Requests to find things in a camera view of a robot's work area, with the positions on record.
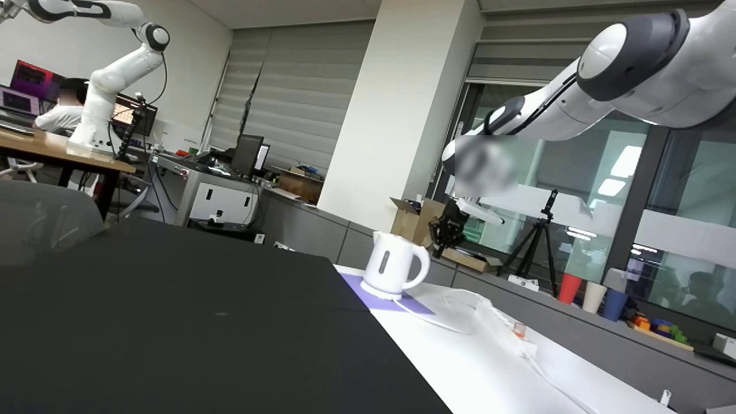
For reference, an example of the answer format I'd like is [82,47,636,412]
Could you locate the colourful toy pile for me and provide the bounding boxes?
[628,314,693,347]

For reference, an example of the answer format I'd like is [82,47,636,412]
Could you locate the purple mat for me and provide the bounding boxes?
[338,272,438,318]

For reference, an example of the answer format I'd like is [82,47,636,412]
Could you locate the brown box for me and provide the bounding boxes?
[276,169,324,208]

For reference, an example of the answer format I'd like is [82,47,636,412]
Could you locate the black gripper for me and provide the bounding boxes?
[431,199,472,260]

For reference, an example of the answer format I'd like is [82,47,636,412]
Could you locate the person in white shirt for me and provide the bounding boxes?
[32,76,93,134]

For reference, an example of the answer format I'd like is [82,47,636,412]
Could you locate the open cardboard box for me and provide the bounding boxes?
[389,196,448,253]

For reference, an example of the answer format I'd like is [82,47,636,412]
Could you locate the white power strip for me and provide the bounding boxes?
[508,320,616,414]

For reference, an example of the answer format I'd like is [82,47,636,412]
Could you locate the black computer monitor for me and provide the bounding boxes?
[230,134,270,181]

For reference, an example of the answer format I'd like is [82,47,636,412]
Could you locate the monitor with magenta screen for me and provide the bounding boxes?
[8,58,62,96]

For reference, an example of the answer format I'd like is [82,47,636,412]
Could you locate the large black board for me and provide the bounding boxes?
[0,217,455,414]

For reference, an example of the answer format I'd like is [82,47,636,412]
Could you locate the grey window blind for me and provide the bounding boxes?
[204,18,375,178]

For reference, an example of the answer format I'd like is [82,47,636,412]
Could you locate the white drawer cabinet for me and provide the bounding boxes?
[187,171,263,230]

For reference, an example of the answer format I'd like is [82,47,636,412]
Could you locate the black camera tripod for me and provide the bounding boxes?
[498,188,564,300]

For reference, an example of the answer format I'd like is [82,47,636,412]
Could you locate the wooden desk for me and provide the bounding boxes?
[0,126,140,219]

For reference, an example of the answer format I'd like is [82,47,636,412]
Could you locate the red cup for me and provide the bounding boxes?
[556,274,584,308]

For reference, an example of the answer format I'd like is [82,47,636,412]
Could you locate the blue cup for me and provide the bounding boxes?
[601,288,631,324]

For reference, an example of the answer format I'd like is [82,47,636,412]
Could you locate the flat cardboard piece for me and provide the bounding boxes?
[442,242,495,276]

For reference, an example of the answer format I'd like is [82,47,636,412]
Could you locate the white cup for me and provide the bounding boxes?
[583,281,609,318]

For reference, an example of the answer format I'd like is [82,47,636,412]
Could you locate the grey mesh office chair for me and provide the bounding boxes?
[0,178,110,266]

